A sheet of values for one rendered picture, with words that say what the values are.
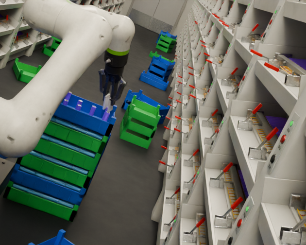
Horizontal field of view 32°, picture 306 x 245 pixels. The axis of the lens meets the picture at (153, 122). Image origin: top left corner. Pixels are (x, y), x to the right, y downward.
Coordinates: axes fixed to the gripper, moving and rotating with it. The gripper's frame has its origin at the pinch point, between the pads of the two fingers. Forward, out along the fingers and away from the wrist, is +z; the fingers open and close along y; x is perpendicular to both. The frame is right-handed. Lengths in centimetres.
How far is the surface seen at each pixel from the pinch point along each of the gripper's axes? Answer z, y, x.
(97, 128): 0.7, 6.6, -15.7
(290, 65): -65, 70, -26
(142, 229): 52, 31, -4
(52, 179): 23.7, -1.2, -30.5
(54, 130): 3.8, -6.5, -25.5
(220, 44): 10, 3, 103
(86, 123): -0.7, 2.7, -17.7
